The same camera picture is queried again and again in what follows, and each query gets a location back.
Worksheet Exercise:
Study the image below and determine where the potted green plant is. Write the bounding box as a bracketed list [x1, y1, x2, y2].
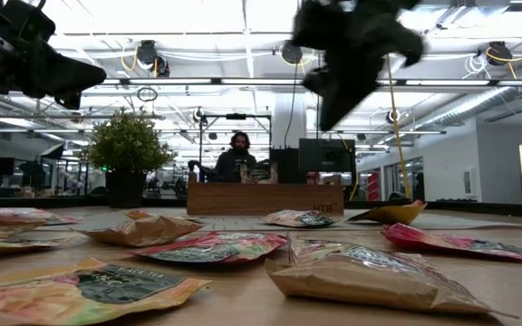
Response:
[82, 108, 176, 209]

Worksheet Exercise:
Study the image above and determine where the grey woven placemat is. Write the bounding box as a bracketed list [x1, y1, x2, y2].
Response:
[38, 208, 522, 232]

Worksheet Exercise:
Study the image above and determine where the black computer tower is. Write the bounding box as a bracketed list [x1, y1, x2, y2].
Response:
[269, 148, 301, 185]

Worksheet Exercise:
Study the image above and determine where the yellow hanging cable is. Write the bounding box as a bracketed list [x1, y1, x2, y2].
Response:
[385, 56, 412, 199]

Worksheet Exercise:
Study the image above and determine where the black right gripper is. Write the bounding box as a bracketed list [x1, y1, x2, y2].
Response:
[291, 0, 425, 131]

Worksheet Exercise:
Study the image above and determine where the red tea bag packet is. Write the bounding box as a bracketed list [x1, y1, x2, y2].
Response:
[127, 230, 289, 266]
[0, 206, 83, 226]
[381, 221, 522, 267]

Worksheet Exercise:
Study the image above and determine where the person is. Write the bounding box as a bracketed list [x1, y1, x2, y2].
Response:
[213, 130, 260, 184]

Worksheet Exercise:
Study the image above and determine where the black metal gantry frame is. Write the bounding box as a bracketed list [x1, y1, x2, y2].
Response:
[198, 111, 273, 182]

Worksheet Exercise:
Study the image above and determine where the wooden three-compartment box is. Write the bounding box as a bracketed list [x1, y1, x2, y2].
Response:
[186, 170, 345, 216]

